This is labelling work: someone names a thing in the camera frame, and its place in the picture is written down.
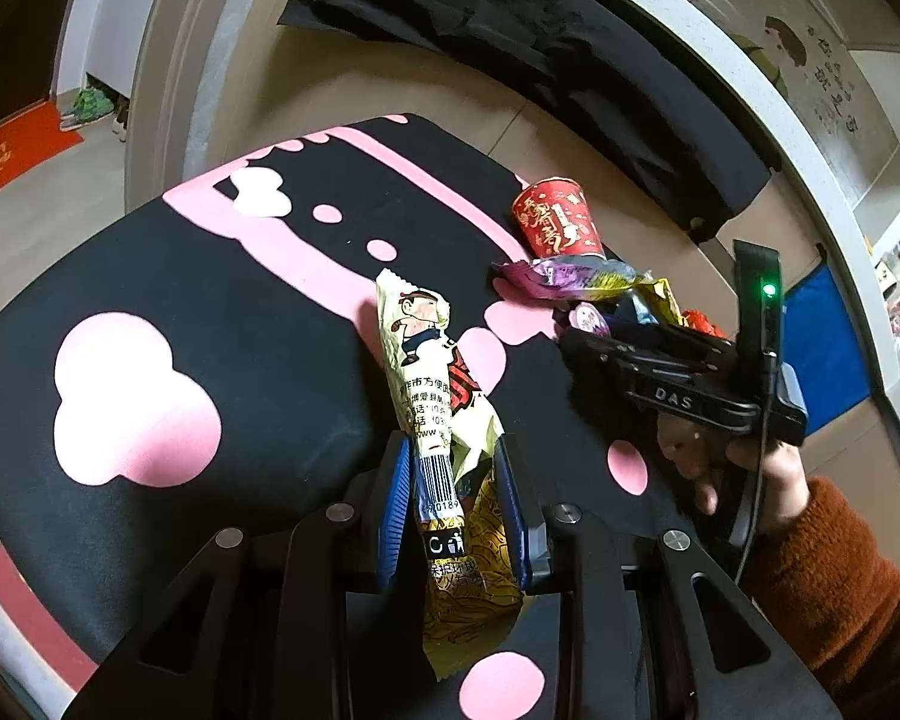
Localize yellow cartoon snack wrapper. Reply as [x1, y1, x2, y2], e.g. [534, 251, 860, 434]
[375, 266, 526, 683]

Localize person's right forearm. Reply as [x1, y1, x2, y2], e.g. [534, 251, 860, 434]
[739, 476, 900, 706]

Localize person's right hand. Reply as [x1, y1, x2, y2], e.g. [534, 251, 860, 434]
[656, 412, 812, 535]

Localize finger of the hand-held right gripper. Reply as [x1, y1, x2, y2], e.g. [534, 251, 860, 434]
[607, 319, 737, 362]
[557, 328, 650, 392]

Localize black pink printed tablecloth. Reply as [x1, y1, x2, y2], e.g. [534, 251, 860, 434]
[0, 112, 743, 720]

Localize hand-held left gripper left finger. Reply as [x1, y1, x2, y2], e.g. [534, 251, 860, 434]
[64, 431, 421, 720]

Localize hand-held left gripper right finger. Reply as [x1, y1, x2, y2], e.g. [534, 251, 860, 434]
[493, 433, 845, 720]

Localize purple gold snack wrapper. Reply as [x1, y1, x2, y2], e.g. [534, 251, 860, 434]
[491, 255, 680, 327]

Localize red plastic bag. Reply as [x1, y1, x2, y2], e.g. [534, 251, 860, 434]
[679, 307, 733, 338]

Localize red paper cup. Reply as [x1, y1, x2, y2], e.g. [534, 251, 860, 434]
[511, 178, 602, 260]

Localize cartoon couple wall poster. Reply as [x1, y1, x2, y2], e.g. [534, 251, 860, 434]
[622, 0, 900, 143]

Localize black cable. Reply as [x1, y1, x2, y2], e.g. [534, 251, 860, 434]
[729, 349, 782, 587]

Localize red doormat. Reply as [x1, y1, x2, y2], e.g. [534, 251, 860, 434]
[0, 101, 83, 211]

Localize black cloth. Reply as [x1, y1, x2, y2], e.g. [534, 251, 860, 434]
[277, 0, 775, 245]

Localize green shoe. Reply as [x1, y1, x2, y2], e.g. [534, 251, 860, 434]
[69, 88, 115, 130]

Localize blue towel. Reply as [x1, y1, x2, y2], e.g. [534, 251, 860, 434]
[784, 244, 875, 436]

